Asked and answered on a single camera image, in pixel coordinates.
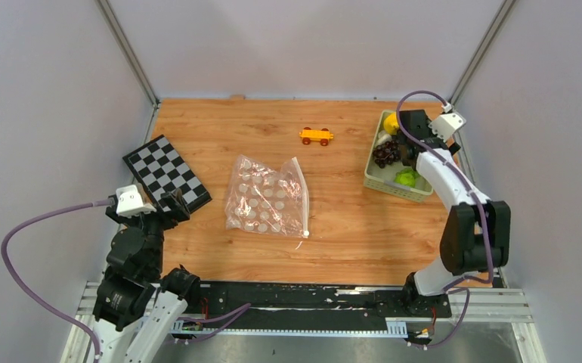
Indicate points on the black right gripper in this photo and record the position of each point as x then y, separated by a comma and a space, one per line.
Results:
431, 132

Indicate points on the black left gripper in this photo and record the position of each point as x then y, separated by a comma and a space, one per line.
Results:
178, 210

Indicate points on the fake yellow lemon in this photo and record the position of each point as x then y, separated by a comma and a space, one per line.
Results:
390, 123

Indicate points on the white fake garlic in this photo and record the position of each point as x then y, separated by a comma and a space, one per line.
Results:
382, 138

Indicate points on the dark purple fake grapes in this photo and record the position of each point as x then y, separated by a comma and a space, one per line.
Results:
386, 154

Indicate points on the fake green lime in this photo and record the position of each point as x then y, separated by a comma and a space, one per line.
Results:
407, 177

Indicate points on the clear zip top bag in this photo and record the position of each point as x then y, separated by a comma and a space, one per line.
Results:
263, 200

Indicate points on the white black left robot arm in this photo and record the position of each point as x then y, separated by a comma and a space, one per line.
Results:
136, 305

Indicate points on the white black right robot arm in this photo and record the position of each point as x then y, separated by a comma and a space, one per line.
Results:
476, 235

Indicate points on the black white checkerboard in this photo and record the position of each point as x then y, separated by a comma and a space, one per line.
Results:
161, 169

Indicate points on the pale green plastic basket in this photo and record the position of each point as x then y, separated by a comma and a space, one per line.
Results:
383, 179

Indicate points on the yellow toy car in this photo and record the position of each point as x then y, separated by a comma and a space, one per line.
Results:
322, 136

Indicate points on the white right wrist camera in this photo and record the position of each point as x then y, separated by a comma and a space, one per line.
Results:
446, 125

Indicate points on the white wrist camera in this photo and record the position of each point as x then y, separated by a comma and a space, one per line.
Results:
132, 201
446, 125

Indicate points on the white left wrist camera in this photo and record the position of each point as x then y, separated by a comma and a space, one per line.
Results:
132, 201

